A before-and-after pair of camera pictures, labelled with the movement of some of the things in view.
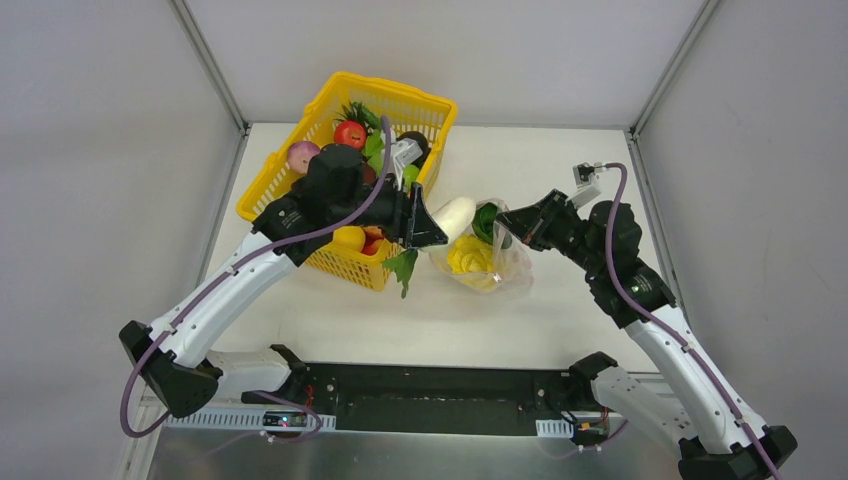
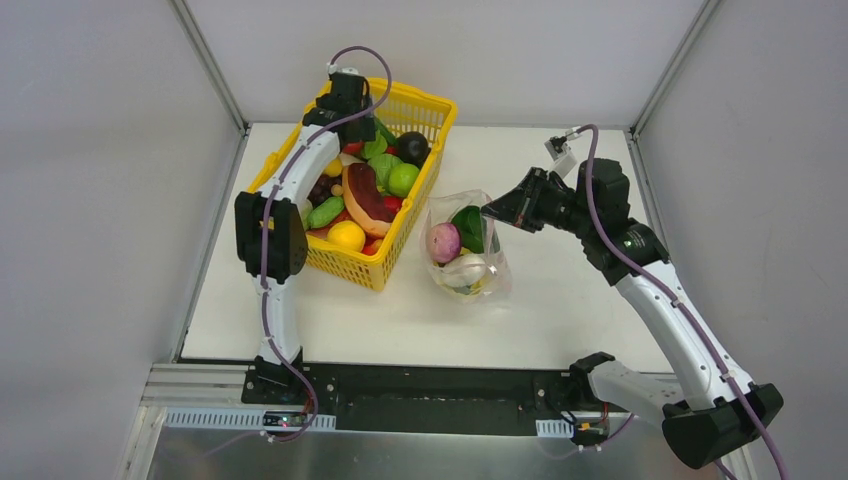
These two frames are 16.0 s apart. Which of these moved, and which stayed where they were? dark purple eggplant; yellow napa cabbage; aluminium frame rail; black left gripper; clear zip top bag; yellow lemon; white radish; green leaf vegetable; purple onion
Moved: clear zip top bag; white radish; green leaf vegetable; yellow napa cabbage; purple onion; black left gripper
Stayed: aluminium frame rail; dark purple eggplant; yellow lemon
